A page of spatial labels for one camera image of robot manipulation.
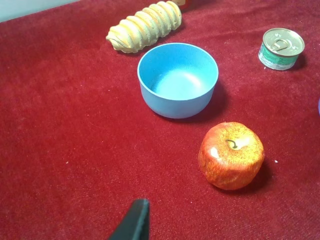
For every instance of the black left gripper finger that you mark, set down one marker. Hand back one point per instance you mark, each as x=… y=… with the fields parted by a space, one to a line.
x=136 y=223

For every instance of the red tablecloth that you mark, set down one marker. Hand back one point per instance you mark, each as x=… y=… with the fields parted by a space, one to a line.
x=78 y=143

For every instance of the red apple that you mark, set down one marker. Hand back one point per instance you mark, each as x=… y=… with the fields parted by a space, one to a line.
x=230 y=155

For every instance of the blue bowl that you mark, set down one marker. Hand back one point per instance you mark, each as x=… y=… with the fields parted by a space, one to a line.
x=177 y=80

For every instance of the spiral bread roll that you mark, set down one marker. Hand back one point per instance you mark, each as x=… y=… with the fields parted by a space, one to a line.
x=145 y=27

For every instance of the red soda can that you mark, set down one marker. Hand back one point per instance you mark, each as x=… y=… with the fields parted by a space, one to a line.
x=182 y=4

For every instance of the small tin can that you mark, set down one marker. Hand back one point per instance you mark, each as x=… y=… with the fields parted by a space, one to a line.
x=280 y=48

